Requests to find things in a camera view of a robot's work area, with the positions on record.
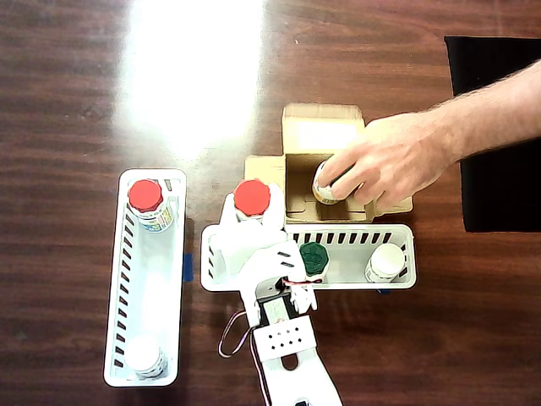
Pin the black cloth mat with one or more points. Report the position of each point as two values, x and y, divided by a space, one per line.
503 190

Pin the cardboard box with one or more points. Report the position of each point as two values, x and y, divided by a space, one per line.
298 186

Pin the white slotted plastic tray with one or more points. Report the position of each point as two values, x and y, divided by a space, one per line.
145 262
351 262

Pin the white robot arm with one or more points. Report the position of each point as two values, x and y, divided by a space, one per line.
287 338

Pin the red cap pill bottle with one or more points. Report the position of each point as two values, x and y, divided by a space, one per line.
251 198
145 195

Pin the white cap pill bottle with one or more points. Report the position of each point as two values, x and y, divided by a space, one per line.
143 355
386 258

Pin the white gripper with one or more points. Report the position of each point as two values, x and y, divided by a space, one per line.
244 238

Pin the bare person's hand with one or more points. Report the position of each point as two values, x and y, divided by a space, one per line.
401 156

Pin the green cap pill bottle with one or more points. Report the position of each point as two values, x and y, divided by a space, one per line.
323 192
315 256

